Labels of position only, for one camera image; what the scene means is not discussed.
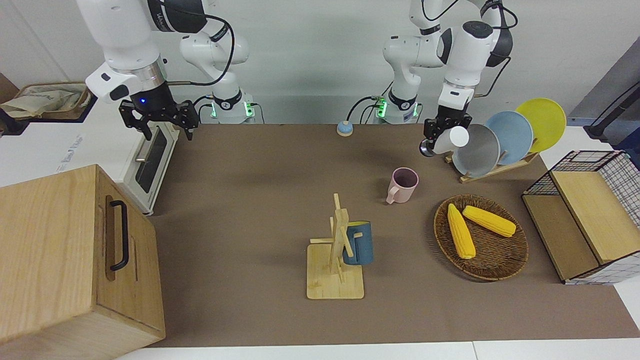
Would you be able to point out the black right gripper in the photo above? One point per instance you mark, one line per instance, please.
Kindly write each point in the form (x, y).
(147, 102)

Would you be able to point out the pink ribbed mug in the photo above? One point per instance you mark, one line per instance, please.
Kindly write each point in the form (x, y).
(405, 192)

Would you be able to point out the brown wicker basket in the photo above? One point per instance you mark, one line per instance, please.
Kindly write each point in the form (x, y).
(495, 255)

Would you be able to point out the grey plate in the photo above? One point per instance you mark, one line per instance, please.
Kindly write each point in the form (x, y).
(480, 155)

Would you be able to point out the black platform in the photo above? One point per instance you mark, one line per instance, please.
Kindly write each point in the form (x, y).
(10, 127)

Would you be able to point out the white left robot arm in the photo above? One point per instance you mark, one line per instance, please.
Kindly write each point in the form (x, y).
(465, 55)

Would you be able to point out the tray with crumpled paper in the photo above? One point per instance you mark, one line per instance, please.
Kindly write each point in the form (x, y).
(40, 102)

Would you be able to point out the brown rimmed tray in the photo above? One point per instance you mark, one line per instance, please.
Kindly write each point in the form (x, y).
(75, 84)

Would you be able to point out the small blue bell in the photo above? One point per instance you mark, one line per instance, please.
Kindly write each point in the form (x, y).
(344, 129)

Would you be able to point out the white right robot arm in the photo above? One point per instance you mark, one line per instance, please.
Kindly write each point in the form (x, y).
(125, 35)

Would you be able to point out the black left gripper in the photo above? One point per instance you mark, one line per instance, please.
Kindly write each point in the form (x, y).
(450, 115)

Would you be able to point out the wooden mug rack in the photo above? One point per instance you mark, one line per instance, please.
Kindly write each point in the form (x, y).
(330, 285)

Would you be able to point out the large wooden box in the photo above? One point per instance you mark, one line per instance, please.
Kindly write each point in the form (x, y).
(50, 250)

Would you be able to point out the light blue plate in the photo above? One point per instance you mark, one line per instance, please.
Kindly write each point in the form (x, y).
(515, 137)

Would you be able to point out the brown table mat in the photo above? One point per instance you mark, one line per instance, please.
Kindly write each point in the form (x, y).
(250, 175)

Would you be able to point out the yellow plate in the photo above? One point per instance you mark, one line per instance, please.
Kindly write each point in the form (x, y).
(547, 122)

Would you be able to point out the white toaster oven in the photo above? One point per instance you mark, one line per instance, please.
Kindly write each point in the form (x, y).
(50, 150)

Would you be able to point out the yellow corn cob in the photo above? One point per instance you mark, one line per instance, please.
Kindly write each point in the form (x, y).
(461, 232)
(490, 221)

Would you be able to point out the dark blue mug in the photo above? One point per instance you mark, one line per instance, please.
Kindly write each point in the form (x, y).
(362, 245)

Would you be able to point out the wooden plate rack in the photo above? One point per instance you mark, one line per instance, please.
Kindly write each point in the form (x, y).
(500, 169)

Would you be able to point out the black stand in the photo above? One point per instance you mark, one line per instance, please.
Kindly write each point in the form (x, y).
(600, 127)

